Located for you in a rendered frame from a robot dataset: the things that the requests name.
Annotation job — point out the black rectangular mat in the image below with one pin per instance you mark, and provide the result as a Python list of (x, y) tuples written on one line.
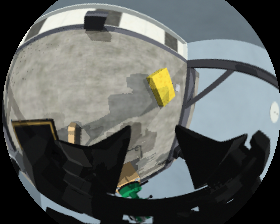
[(45, 128)]

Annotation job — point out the yellow sponge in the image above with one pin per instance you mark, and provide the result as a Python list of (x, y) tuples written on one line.
[(161, 86)]

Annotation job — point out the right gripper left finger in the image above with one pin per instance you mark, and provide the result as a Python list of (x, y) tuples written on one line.
[(105, 159)]

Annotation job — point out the green bench vise body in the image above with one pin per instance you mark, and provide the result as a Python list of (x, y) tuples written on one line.
[(131, 191)]

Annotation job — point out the tan wooden block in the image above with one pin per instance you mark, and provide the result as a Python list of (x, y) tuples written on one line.
[(128, 174)]

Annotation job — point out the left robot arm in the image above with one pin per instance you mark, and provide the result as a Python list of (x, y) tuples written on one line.
[(181, 156)]

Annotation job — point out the tan rectangular block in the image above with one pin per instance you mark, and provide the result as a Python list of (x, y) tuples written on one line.
[(72, 133)]

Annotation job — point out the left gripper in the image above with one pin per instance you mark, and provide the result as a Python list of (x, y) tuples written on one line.
[(185, 213)]

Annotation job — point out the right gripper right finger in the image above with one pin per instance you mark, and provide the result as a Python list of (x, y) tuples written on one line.
[(204, 155)]

